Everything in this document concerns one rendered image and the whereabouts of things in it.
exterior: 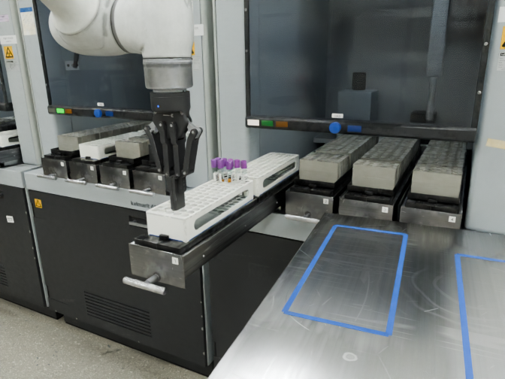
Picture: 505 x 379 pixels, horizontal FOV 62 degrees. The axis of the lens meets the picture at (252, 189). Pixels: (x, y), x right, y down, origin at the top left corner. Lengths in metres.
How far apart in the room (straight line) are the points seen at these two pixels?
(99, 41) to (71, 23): 0.05
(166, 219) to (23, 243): 1.30
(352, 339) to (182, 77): 0.52
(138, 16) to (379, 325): 0.62
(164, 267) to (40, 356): 1.26
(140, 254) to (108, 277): 0.87
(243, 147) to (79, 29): 0.64
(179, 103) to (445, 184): 0.68
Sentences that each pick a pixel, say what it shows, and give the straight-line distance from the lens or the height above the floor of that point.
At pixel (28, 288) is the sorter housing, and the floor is 0.18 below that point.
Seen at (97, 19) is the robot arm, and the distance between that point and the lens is 0.84.
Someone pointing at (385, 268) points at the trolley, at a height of 0.82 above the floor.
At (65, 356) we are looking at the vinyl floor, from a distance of 2.01.
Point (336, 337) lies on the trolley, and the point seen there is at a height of 0.82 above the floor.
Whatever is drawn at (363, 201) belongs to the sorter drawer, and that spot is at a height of 0.81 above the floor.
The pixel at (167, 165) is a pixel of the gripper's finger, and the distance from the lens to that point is 0.86.
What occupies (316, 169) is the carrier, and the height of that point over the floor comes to 0.86.
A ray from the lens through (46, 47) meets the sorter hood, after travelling 1.79.
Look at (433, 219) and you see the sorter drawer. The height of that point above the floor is 0.79.
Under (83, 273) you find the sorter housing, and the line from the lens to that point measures 1.85.
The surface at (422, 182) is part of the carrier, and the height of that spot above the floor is 0.85.
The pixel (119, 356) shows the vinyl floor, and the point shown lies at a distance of 1.93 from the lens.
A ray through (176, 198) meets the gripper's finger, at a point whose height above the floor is 0.89.
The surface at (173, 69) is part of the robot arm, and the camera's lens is 0.79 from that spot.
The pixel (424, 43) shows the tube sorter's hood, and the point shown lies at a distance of 1.11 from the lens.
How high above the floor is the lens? 1.16
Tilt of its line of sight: 17 degrees down
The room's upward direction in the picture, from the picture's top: 1 degrees counter-clockwise
